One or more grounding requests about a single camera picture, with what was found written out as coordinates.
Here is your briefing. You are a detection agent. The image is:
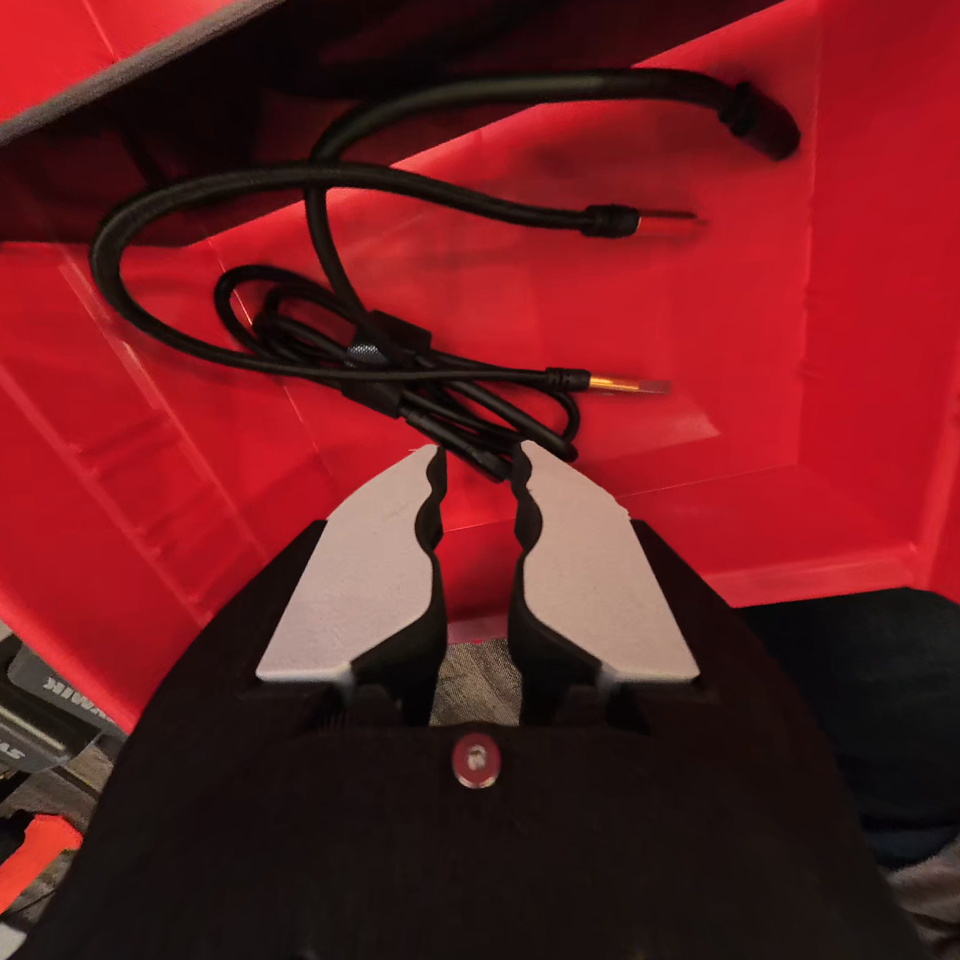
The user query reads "thick black cable large plug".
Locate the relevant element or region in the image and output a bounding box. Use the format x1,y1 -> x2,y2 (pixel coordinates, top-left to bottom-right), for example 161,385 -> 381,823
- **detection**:
303,67 -> 804,354

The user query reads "person's dark trouser leg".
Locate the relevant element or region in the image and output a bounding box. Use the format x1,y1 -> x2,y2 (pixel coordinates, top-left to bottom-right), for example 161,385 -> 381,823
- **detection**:
738,587 -> 960,875

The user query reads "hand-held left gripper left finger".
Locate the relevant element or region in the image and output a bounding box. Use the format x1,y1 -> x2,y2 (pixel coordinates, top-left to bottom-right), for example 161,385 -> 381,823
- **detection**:
256,444 -> 450,725

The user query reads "person's plaid shirt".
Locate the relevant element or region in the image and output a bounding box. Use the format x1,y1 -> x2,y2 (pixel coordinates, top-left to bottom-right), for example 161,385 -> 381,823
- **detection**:
885,855 -> 960,960

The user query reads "black labelled box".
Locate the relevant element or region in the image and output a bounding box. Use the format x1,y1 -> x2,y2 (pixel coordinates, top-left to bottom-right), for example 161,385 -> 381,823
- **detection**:
0,637 -> 125,777

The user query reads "orange object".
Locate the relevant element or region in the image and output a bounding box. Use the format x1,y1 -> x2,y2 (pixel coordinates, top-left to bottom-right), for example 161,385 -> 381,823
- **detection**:
0,813 -> 85,912

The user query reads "black cable with gold plug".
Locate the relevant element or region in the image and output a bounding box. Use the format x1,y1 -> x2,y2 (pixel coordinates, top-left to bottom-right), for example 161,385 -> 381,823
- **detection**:
88,161 -> 702,402

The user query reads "red plastic bin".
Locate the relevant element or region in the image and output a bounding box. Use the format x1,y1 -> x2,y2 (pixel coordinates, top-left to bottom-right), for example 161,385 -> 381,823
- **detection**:
0,0 -> 960,732

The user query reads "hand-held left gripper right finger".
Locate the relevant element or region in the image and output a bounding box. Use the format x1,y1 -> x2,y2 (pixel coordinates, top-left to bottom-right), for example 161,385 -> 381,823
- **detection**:
507,440 -> 701,725

